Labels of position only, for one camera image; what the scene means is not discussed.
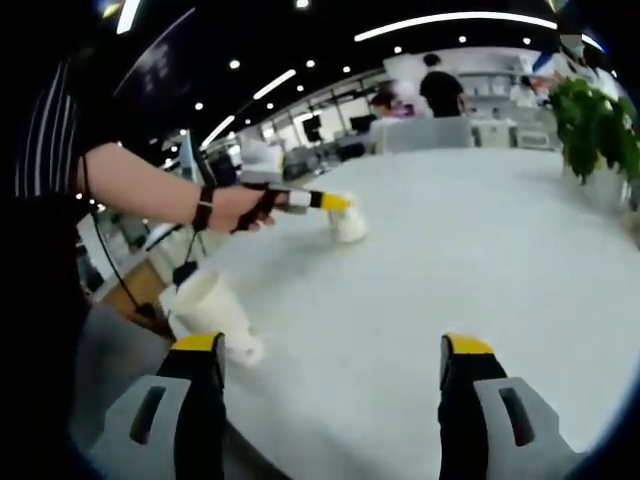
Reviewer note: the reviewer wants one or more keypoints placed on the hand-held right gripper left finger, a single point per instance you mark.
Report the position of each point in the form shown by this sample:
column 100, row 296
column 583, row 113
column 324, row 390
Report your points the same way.
column 200, row 425

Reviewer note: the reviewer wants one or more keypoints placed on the green leafy plant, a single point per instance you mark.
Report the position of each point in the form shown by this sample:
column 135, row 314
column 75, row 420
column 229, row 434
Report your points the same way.
column 590, row 125

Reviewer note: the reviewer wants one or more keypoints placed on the white paper cup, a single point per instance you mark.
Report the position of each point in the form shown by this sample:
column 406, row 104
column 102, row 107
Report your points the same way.
column 215, row 310
column 350, row 225

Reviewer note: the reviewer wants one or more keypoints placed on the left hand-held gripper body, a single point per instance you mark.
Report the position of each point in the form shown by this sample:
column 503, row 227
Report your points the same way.
column 295, row 200

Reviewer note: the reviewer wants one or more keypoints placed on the white plant pot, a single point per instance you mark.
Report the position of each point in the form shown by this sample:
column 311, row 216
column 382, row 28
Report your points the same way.
column 612, row 190

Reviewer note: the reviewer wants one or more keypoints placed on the person's left hand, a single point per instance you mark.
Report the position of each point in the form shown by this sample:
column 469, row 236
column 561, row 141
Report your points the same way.
column 235, row 210

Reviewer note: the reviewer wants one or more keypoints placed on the person's dark striped top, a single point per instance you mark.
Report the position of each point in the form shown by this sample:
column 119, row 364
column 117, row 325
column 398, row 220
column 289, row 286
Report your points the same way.
column 45, row 150

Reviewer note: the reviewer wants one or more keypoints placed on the short ceiling light strip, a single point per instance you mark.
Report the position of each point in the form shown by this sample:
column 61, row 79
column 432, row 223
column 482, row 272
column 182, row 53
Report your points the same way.
column 217, row 131
column 275, row 84

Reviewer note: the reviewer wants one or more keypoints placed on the white table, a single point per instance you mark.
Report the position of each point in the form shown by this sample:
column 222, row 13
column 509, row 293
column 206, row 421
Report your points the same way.
column 425, row 260

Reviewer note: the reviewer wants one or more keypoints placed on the long curved ceiling light strip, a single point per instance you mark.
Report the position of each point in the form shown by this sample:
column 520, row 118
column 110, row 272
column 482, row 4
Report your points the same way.
column 450, row 20

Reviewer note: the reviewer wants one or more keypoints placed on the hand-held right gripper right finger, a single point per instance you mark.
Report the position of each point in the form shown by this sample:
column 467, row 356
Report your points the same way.
column 460, row 425

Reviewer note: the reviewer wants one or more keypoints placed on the group of round ceiling spotlights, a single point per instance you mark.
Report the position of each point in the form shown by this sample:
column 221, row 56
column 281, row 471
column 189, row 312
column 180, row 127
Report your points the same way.
column 234, row 64

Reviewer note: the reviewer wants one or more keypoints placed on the black monitor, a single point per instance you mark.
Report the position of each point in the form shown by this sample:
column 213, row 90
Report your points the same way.
column 361, row 123

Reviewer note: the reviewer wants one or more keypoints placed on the brown wooden cabinet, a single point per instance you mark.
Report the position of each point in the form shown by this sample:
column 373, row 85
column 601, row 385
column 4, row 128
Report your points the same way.
column 140, row 295

